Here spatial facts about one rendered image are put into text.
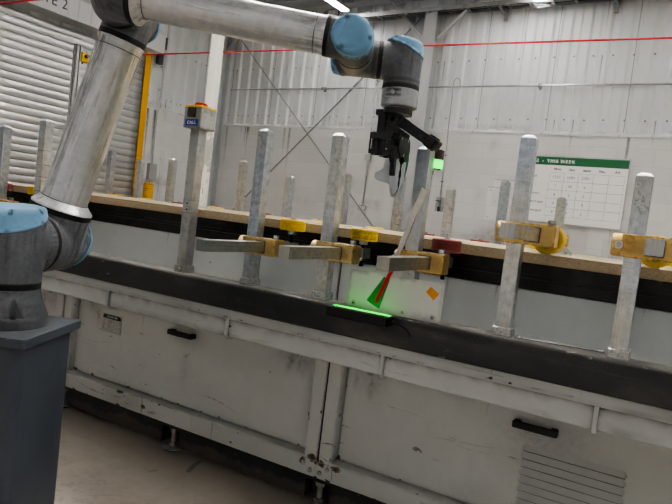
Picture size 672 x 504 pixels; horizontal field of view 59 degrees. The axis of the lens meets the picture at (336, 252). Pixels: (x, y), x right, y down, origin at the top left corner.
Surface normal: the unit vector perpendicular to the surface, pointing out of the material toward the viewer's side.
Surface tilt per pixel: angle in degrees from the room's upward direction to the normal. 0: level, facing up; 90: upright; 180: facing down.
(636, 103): 90
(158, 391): 90
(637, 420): 90
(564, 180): 90
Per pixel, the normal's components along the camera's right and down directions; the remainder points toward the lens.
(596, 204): -0.54, -0.01
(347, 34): 0.03, 0.07
